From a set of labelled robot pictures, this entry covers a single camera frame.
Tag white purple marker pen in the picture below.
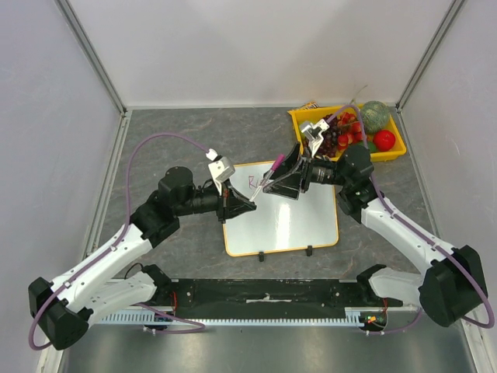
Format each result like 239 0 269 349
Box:
249 154 285 202

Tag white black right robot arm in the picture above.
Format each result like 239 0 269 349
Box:
263 145 495 329

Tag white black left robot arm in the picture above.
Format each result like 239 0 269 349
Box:
28 166 256 350

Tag dark purple grape bunch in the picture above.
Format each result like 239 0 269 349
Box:
304 131 338 159

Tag yellow plastic fruit tray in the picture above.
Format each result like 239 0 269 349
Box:
288 106 407 162

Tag green mango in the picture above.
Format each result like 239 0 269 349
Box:
367 141 378 153

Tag yellow snack packet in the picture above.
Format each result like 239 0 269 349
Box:
297 101 320 110

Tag red apple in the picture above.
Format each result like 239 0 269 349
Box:
373 130 396 152

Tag green netted melon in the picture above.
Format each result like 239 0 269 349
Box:
360 101 390 134

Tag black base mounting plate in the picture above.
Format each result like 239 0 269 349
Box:
149 279 402 319

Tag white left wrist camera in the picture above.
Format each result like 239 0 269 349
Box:
206 148 235 195

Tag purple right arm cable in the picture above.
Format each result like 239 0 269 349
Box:
328 103 491 336

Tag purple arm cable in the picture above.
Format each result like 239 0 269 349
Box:
29 132 218 353
328 103 491 336

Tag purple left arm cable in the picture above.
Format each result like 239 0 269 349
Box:
29 132 218 353

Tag white slotted cable duct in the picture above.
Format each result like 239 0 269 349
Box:
92 305 389 326

